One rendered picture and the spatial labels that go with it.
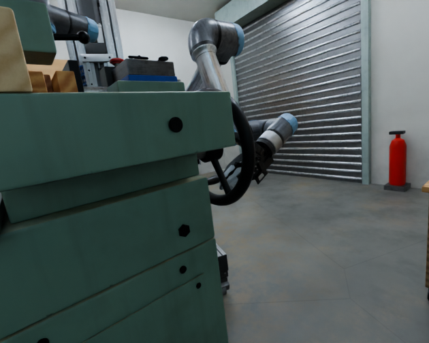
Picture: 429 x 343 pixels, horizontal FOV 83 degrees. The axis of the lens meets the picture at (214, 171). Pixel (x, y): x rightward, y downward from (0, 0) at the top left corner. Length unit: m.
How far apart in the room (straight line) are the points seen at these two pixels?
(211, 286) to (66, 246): 0.20
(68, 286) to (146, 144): 0.16
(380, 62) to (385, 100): 0.40
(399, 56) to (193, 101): 3.01
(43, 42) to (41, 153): 0.29
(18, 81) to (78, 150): 0.05
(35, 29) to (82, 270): 0.34
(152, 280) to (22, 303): 0.12
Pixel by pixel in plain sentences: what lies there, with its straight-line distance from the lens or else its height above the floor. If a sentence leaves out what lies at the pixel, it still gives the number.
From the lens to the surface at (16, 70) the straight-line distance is 0.20.
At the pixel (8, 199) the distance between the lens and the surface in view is 0.28.
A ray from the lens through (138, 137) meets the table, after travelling 0.21.
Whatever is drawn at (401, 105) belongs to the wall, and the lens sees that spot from 3.15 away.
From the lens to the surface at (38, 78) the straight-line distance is 0.32.
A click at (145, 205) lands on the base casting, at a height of 0.79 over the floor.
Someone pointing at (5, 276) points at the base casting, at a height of 0.76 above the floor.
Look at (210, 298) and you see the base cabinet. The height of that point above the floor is 0.63.
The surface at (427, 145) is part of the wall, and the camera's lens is 3.13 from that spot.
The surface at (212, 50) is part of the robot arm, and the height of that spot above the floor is 1.12.
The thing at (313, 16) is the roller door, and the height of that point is 2.01.
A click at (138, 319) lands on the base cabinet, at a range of 0.33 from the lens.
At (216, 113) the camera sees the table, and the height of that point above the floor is 0.88.
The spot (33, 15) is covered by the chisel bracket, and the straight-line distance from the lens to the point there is 0.48.
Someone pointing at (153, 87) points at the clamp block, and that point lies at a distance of 0.49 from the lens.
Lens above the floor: 0.86
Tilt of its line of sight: 10 degrees down
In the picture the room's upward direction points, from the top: 7 degrees counter-clockwise
